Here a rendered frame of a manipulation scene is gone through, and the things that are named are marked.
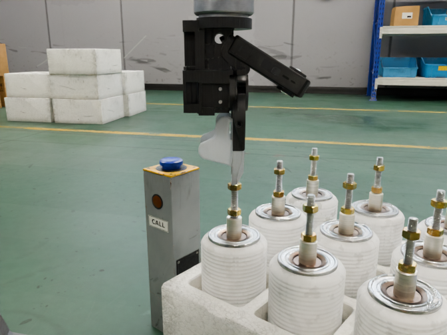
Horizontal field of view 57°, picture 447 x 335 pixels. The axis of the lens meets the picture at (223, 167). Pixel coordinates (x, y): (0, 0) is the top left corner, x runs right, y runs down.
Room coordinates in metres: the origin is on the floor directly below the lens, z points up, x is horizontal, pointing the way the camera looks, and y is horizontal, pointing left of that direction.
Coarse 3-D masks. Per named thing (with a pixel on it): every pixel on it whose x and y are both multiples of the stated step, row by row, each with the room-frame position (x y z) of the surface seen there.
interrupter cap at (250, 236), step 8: (216, 232) 0.56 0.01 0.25; (224, 232) 0.56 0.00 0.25; (248, 232) 0.56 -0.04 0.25; (256, 232) 0.56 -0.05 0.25; (216, 240) 0.53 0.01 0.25; (224, 240) 0.53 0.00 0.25; (232, 240) 0.54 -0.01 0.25; (240, 240) 0.54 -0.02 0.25; (248, 240) 0.53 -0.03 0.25; (256, 240) 0.53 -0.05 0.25
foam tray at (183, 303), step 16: (192, 272) 0.58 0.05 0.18; (384, 272) 0.58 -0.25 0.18; (176, 288) 0.53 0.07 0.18; (192, 288) 0.53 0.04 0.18; (176, 304) 0.52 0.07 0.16; (192, 304) 0.50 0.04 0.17; (208, 304) 0.49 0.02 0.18; (224, 304) 0.49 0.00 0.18; (256, 304) 0.49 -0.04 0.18; (352, 304) 0.49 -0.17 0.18; (176, 320) 0.52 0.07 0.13; (192, 320) 0.50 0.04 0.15; (208, 320) 0.48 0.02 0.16; (224, 320) 0.46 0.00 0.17; (240, 320) 0.45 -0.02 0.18; (256, 320) 0.45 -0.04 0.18; (352, 320) 0.45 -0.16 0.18
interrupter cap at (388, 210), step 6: (354, 204) 0.67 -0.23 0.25; (360, 204) 0.68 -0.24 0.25; (366, 204) 0.68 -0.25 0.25; (384, 204) 0.68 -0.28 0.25; (390, 204) 0.67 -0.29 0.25; (360, 210) 0.65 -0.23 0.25; (366, 210) 0.65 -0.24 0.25; (384, 210) 0.66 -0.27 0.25; (390, 210) 0.65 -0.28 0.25; (396, 210) 0.65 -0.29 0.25; (372, 216) 0.63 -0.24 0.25; (378, 216) 0.62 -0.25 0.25; (384, 216) 0.62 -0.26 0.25; (390, 216) 0.62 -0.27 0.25
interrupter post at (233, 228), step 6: (228, 216) 0.55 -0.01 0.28; (240, 216) 0.55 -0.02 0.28; (228, 222) 0.55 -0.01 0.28; (234, 222) 0.54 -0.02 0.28; (240, 222) 0.55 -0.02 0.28; (228, 228) 0.55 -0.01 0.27; (234, 228) 0.54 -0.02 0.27; (240, 228) 0.55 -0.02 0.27; (228, 234) 0.55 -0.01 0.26; (234, 234) 0.54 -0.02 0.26; (240, 234) 0.55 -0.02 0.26
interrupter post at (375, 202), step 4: (372, 192) 0.66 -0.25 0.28; (372, 196) 0.65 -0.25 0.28; (376, 196) 0.65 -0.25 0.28; (380, 196) 0.65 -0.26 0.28; (372, 200) 0.65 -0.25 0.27; (376, 200) 0.65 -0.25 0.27; (380, 200) 0.65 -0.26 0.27; (372, 204) 0.65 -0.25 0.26; (376, 204) 0.65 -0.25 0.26; (380, 204) 0.65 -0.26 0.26; (368, 208) 0.66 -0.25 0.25; (372, 208) 0.65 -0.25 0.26; (376, 208) 0.65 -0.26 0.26; (380, 208) 0.65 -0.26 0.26
